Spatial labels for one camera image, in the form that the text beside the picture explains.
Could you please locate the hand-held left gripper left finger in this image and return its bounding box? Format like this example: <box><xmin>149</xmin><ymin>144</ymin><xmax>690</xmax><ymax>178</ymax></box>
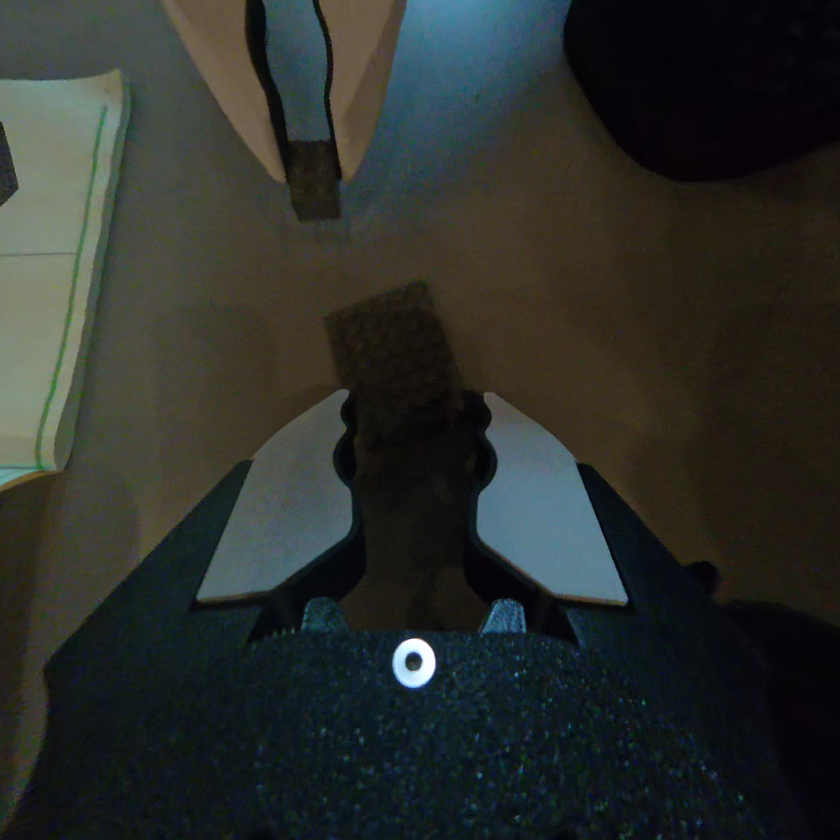
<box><xmin>197</xmin><ymin>388</ymin><xmax>365</xmax><ymax>603</ymax></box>

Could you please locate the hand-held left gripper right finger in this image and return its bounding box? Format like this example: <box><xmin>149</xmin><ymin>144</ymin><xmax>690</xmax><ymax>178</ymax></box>
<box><xmin>467</xmin><ymin>392</ymin><xmax>630</xmax><ymax>606</ymax></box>

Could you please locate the grey desk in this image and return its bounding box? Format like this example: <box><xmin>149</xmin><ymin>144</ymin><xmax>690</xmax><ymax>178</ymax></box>
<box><xmin>0</xmin><ymin>0</ymin><xmax>840</xmax><ymax>840</ymax></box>

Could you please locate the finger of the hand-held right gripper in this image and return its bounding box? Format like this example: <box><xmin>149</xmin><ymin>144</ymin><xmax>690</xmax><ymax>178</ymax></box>
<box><xmin>161</xmin><ymin>0</ymin><xmax>291</xmax><ymax>185</ymax></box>
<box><xmin>314</xmin><ymin>0</ymin><xmax>408</xmax><ymax>183</ymax></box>

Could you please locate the black textured pad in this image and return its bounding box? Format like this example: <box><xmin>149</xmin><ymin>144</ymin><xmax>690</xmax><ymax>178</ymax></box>
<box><xmin>564</xmin><ymin>0</ymin><xmax>840</xmax><ymax>183</ymax></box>

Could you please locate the small grey toy brick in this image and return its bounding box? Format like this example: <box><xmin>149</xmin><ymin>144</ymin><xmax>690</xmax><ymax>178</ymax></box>
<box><xmin>285</xmin><ymin>139</ymin><xmax>343</xmax><ymax>223</ymax></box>

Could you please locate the building instruction booklet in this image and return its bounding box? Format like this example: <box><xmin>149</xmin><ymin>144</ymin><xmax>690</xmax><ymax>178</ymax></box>
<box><xmin>0</xmin><ymin>69</ymin><xmax>132</xmax><ymax>491</ymax></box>

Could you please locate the dark grey toy base plate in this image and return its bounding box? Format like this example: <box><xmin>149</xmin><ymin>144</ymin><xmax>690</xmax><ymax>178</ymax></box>
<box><xmin>323</xmin><ymin>281</ymin><xmax>485</xmax><ymax>473</ymax></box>

